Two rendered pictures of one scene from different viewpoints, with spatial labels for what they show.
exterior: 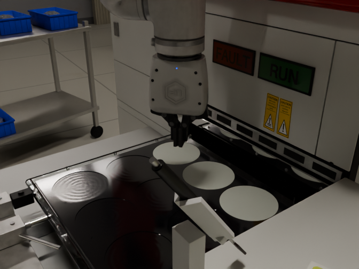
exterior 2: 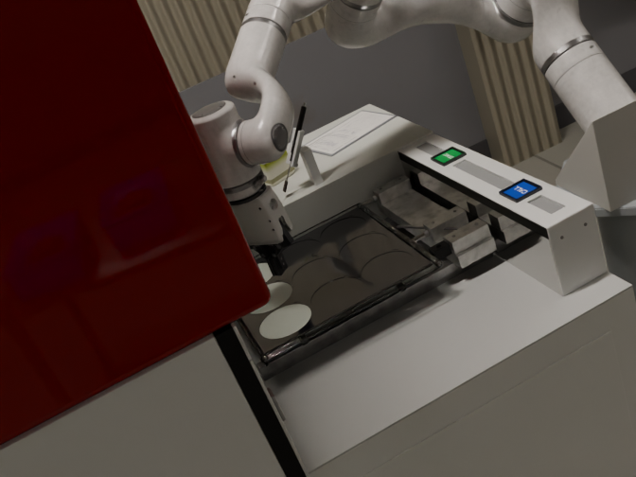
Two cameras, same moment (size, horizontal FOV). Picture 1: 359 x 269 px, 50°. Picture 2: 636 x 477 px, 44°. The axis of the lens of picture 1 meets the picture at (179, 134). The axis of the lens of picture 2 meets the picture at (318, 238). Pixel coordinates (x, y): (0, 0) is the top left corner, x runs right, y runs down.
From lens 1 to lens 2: 1.93 m
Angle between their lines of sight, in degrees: 122
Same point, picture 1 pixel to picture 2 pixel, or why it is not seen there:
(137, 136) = (327, 442)
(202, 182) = (277, 288)
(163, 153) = (299, 317)
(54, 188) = (411, 259)
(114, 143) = (367, 418)
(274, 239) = not seen: hidden behind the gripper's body
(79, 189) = (387, 263)
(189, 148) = (269, 328)
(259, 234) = not seen: hidden behind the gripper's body
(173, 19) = not seen: hidden behind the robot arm
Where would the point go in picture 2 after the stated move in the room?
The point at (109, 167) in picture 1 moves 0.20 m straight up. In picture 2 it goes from (360, 291) to (323, 197)
